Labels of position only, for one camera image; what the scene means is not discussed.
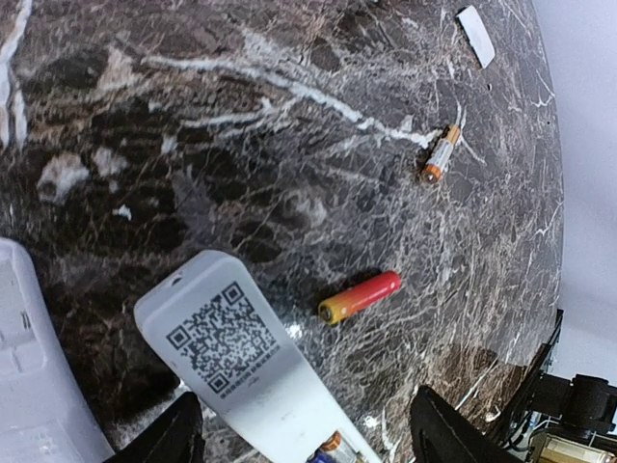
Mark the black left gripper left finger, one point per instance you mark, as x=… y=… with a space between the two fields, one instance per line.
x=174 y=437

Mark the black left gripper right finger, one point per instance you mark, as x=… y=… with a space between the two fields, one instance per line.
x=440 y=434

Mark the white air conditioner remote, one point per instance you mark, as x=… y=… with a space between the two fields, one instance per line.
x=211 y=325

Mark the white remote control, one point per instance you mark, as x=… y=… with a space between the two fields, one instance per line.
x=44 y=416

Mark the red AAA battery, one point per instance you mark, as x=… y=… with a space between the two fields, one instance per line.
x=357 y=298

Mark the white battery cover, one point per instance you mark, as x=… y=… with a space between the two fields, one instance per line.
x=477 y=34

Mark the gold white AAA battery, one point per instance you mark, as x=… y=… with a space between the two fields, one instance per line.
x=339 y=449

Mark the purple AAA battery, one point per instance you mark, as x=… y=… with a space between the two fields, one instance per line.
x=319 y=457

